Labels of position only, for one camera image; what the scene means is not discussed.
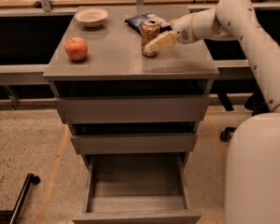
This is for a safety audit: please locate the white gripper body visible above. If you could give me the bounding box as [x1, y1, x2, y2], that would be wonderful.
[170, 13, 198, 44]

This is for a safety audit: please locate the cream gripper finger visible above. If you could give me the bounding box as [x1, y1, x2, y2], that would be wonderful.
[144, 31, 177, 54]

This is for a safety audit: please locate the orange soda can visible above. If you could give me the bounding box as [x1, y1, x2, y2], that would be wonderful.
[140, 19, 161, 57]

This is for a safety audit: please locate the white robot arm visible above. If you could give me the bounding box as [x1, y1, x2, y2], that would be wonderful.
[145, 0, 280, 224]

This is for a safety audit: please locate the grey top drawer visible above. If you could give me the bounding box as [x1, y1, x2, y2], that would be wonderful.
[57, 95, 208, 124]

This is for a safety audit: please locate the grey drawer cabinet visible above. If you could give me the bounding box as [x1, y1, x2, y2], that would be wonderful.
[42, 5, 219, 173]

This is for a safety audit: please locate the grey middle drawer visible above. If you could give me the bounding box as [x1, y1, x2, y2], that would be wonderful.
[71, 133, 197, 154]

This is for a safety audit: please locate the grey open bottom drawer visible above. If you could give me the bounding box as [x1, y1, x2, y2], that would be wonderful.
[73, 153, 201, 224]

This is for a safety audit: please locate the blue chip bag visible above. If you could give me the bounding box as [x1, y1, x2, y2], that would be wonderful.
[125, 12, 171, 33]

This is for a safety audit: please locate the white bowl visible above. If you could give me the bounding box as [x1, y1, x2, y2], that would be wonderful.
[75, 8, 108, 28]

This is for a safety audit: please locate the red apple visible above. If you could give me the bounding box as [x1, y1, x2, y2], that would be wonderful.
[64, 37, 88, 61]

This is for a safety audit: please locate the black office chair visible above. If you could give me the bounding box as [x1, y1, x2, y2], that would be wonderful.
[219, 91, 269, 143]

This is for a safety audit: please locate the black wheeled stand base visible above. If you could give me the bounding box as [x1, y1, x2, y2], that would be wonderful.
[0, 173, 40, 224]

